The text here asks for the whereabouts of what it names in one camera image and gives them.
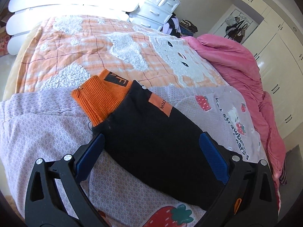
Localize black sweater orange cuffs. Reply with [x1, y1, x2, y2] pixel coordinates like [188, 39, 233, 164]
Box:
[71, 70, 229, 210]

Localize strawberry print bed sheet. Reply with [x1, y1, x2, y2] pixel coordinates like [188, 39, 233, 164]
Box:
[1, 86, 266, 226]

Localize pink duvet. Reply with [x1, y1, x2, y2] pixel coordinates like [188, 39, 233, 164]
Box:
[181, 33, 288, 185]

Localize orange plaid bear blanket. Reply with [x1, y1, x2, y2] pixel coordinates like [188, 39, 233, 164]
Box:
[15, 15, 226, 93]

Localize white wardrobe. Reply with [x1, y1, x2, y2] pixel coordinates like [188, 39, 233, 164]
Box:
[208, 0, 303, 139]

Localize hanging bags on door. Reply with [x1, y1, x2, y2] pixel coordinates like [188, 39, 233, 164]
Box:
[224, 16, 251, 43]

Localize white drawer cabinet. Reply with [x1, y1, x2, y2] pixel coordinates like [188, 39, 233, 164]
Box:
[128, 0, 180, 31]

